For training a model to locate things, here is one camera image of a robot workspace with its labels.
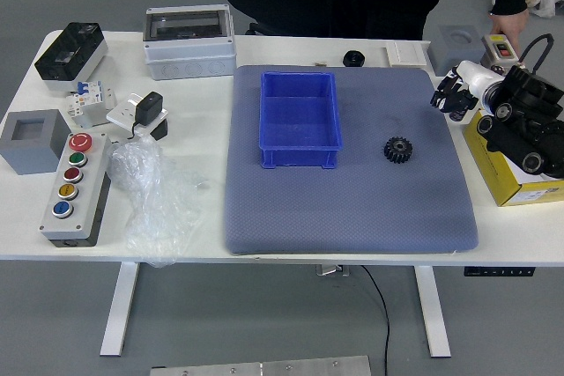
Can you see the grey-blue mat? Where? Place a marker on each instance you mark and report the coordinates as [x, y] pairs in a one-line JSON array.
[[352, 208]]

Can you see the black desk control panel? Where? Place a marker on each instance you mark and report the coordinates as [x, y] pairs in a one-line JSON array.
[[498, 271]]

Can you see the yellow cardboard box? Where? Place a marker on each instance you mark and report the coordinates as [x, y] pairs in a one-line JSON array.
[[489, 160]]

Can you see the black and white switch box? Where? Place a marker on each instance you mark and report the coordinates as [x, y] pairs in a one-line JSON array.
[[70, 54]]

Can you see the grey red-black push-button switch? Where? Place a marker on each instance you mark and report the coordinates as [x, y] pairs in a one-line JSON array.
[[502, 50]]

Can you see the white table leg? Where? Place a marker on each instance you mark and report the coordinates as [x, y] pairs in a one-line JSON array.
[[432, 310], [119, 310]]

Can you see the white wall socket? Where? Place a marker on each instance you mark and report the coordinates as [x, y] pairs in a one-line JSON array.
[[121, 114]]

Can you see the blue plastic box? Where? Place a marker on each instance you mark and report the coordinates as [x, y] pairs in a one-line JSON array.
[[299, 129]]

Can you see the small metal bracket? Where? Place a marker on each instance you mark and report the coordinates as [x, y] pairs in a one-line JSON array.
[[332, 270]]

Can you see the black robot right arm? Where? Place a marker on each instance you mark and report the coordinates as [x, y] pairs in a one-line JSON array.
[[529, 94]]

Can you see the grey hollow square box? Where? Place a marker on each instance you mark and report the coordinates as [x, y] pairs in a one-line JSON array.
[[26, 156]]

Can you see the white wall switch plate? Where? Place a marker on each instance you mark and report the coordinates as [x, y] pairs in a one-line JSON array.
[[405, 53]]

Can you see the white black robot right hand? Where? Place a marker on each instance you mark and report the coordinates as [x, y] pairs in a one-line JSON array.
[[476, 76]]

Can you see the grey enclosure with clear lid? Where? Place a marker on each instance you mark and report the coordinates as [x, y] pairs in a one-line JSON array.
[[189, 54]]

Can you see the person's left hand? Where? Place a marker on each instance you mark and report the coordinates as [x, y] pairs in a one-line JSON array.
[[506, 24]]

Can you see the black socket stand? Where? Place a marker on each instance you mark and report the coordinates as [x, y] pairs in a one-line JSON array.
[[161, 130]]

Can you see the big black gear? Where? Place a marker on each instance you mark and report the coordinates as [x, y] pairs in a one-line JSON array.
[[392, 153]]

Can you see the grey box with round hole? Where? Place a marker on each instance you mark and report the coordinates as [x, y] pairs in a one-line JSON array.
[[454, 52]]

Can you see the white blue circuit breaker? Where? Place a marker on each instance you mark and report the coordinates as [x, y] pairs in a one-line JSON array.
[[88, 92]]

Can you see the grey metal plate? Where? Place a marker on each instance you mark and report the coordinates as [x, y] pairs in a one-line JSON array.
[[264, 367]]

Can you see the clear plastic bag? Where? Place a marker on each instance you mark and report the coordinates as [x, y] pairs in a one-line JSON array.
[[150, 191]]

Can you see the black power adapter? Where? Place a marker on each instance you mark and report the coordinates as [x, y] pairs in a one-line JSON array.
[[147, 107]]

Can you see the grey five-button control box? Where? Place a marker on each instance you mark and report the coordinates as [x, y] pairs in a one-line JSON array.
[[88, 200]]

